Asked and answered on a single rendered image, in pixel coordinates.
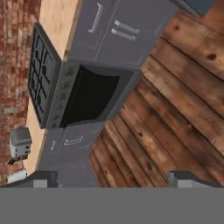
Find white wall socket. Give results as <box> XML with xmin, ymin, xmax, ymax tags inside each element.
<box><xmin>6</xmin><ymin>170</ymin><xmax>29</xmax><ymax>184</ymax></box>

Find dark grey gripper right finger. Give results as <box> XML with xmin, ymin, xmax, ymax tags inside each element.
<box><xmin>167</xmin><ymin>170</ymin><xmax>223</xmax><ymax>189</ymax></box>

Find grey cupboard run with handles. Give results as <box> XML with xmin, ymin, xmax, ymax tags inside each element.
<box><xmin>62</xmin><ymin>0</ymin><xmax>179</xmax><ymax>72</ymax></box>
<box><xmin>36</xmin><ymin>121</ymin><xmax>106</xmax><ymax>188</ymax></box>

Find black gas hob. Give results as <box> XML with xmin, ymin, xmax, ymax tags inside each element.
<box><xmin>27</xmin><ymin>23</ymin><xmax>63</xmax><ymax>130</ymax></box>

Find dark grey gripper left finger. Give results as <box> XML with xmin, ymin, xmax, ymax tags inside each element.
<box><xmin>0</xmin><ymin>170</ymin><xmax>59</xmax><ymax>189</ymax></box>

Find silver toaster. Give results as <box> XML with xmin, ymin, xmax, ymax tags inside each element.
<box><xmin>7</xmin><ymin>127</ymin><xmax>33</xmax><ymax>166</ymax></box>

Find grey wall socket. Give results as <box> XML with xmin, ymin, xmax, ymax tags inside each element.
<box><xmin>3</xmin><ymin>107</ymin><xmax>18</xmax><ymax>115</ymax></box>

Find dark blue-grey cabinet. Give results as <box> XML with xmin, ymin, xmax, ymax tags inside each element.
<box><xmin>171</xmin><ymin>0</ymin><xmax>219</xmax><ymax>18</ymax></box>

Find grey oven with dark window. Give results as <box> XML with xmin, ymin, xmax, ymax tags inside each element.
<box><xmin>45</xmin><ymin>59</ymin><xmax>144</xmax><ymax>131</ymax></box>

